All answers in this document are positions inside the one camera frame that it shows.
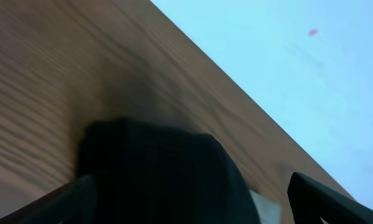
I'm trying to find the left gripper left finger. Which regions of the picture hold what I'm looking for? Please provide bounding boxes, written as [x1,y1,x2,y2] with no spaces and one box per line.
[0,175,96,224]

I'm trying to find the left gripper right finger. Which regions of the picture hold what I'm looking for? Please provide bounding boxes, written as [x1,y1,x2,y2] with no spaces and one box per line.
[287,172,373,224]

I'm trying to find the black leggings with red waistband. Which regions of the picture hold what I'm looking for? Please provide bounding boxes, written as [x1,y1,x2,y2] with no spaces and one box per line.
[76,119,259,224]

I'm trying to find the folded khaki pants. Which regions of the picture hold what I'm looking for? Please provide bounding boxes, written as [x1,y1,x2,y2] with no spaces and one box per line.
[249,190,282,224]

